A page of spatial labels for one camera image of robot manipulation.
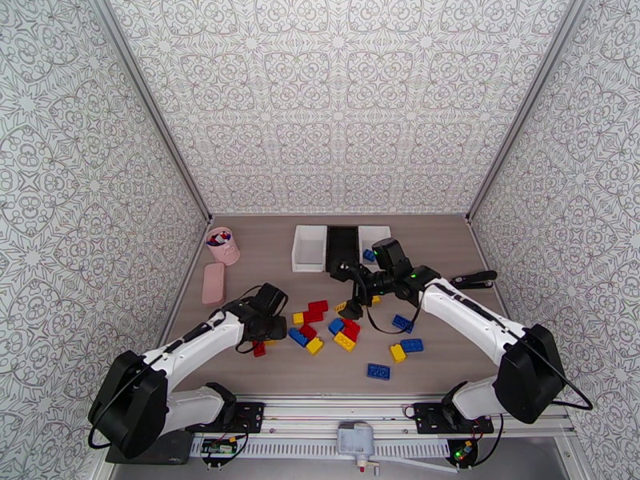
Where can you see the grey plastic device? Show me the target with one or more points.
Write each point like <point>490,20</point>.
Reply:
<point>355,438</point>

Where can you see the wide aluminium base rail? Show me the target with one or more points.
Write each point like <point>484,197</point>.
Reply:
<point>325,411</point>

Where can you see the yellow lego brick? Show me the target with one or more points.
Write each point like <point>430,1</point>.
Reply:
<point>314,346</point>
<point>298,318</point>
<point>398,353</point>
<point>345,342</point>

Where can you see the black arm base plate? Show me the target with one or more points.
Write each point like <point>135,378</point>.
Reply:
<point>425,418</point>
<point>252,418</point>

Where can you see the white plastic bin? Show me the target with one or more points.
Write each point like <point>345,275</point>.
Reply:
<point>382,232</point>
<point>310,266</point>

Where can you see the flat blue lego plate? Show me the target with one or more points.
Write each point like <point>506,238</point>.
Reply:
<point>378,371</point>

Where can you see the pink cup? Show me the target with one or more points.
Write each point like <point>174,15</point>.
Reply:
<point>227,253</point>

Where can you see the pink case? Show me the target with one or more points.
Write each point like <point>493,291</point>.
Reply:
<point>214,283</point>

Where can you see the circuit board with green light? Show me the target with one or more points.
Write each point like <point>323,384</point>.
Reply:
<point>462,451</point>

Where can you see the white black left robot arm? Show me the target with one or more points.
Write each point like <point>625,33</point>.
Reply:
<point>200,343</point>

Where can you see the aluminium frame post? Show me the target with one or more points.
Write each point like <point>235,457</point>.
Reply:
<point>146,93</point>
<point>527,93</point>

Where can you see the red lego brick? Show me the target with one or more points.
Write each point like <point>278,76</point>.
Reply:
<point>259,349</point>
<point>318,306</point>
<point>312,317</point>
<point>308,332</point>
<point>351,328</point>

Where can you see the aluminium table side rail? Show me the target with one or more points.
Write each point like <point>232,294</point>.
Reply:
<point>183,288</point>
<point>479,243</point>

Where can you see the black flat box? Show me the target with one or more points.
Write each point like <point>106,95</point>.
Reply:
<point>170,451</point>

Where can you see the black plastic bin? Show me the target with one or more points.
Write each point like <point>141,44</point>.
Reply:
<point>342,243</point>

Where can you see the black stapler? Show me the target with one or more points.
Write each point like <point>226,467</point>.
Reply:
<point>475,279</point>

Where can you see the blue lego brick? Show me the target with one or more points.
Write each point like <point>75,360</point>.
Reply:
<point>369,254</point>
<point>336,325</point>
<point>297,337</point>
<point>403,323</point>
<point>412,345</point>

